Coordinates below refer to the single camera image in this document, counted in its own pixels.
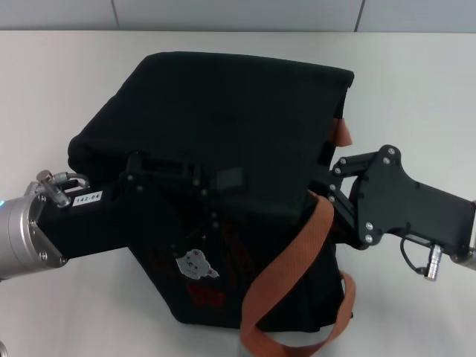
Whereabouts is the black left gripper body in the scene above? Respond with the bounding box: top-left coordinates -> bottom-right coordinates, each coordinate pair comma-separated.
36,181 -> 189,261

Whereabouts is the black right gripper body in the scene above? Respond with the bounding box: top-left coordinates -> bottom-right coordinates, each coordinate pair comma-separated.
348,144 -> 476,258

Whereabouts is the left gripper cable with connector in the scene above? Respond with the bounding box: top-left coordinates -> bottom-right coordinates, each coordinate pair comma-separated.
25,169 -> 91,209

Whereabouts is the right gripper cable with connector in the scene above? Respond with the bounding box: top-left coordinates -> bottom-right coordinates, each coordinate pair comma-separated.
399,236 -> 446,280

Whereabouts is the gripper cable with connector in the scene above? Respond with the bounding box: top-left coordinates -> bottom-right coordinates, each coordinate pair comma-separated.
25,169 -> 91,209
399,236 -> 446,280

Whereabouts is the black bag with orange handles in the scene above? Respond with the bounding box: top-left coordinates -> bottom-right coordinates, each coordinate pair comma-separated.
68,51 -> 357,357

